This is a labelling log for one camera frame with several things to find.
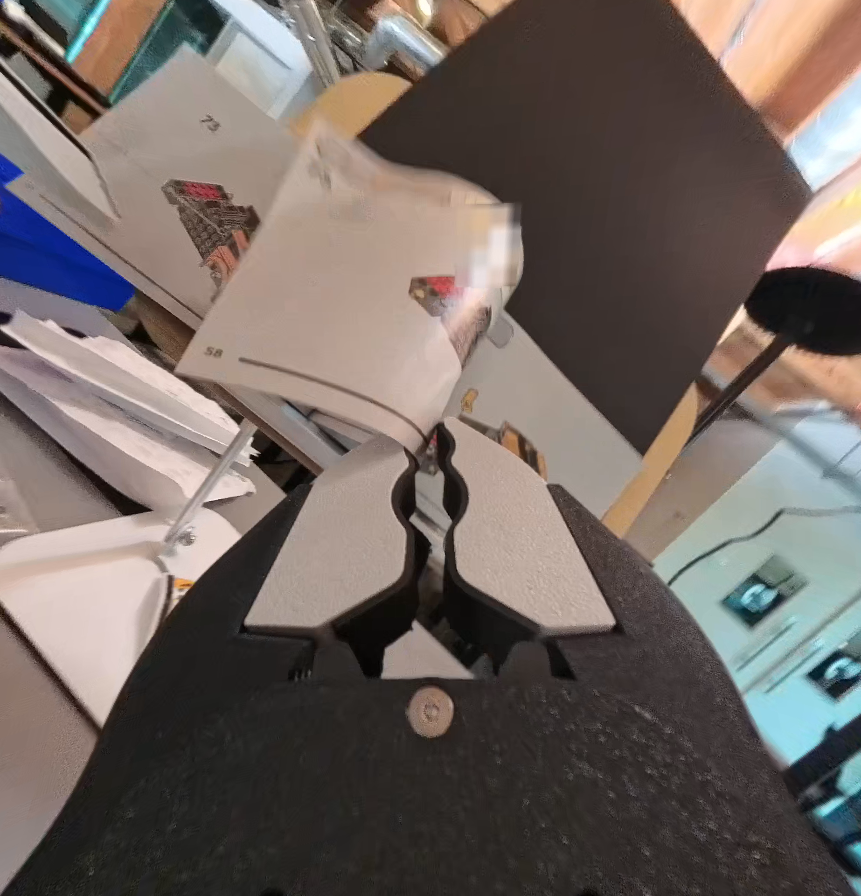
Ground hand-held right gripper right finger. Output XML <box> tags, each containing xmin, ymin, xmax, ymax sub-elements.
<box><xmin>437</xmin><ymin>417</ymin><xmax>618</xmax><ymax>679</ymax></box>

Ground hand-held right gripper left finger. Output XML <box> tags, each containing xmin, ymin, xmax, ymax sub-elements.
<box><xmin>243</xmin><ymin>434</ymin><xmax>431</xmax><ymax>679</ymax></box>

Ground lego instruction booklet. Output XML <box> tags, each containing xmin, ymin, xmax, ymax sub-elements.
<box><xmin>11</xmin><ymin>45</ymin><xmax>645</xmax><ymax>522</ymax></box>

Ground white book stand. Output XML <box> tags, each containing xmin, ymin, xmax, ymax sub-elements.
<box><xmin>0</xmin><ymin>70</ymin><xmax>702</xmax><ymax>730</ymax></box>

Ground clear bag of dark pieces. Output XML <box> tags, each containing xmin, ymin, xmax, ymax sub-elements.
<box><xmin>0</xmin><ymin>448</ymin><xmax>34</xmax><ymax>534</ymax></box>

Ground large black board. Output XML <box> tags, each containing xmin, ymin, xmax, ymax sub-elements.
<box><xmin>361</xmin><ymin>0</ymin><xmax>814</xmax><ymax>457</ymax></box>

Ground black round disc on rod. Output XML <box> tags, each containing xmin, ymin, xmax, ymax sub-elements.
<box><xmin>686</xmin><ymin>266</ymin><xmax>861</xmax><ymax>440</ymax></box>

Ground long blue plastic bin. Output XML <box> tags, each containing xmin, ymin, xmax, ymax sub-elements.
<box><xmin>0</xmin><ymin>150</ymin><xmax>135</xmax><ymax>310</ymax></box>

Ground black hanging cable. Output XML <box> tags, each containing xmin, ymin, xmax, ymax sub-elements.
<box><xmin>665</xmin><ymin>503</ymin><xmax>861</xmax><ymax>587</ymax></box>

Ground framed wall picture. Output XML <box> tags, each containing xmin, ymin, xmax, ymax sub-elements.
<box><xmin>722</xmin><ymin>555</ymin><xmax>811</xmax><ymax>629</ymax></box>
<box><xmin>805</xmin><ymin>629</ymin><xmax>861</xmax><ymax>702</ymax></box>

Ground silver ventilation duct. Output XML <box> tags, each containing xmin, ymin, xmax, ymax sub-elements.
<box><xmin>361</xmin><ymin>13</ymin><xmax>454</xmax><ymax>72</ymax></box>

